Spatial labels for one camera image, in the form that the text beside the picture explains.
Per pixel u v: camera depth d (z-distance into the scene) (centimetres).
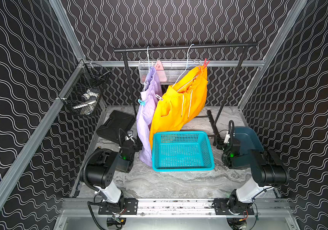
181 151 95
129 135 80
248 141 100
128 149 72
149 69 76
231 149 74
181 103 79
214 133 104
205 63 78
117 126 101
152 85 72
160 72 88
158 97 63
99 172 47
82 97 84
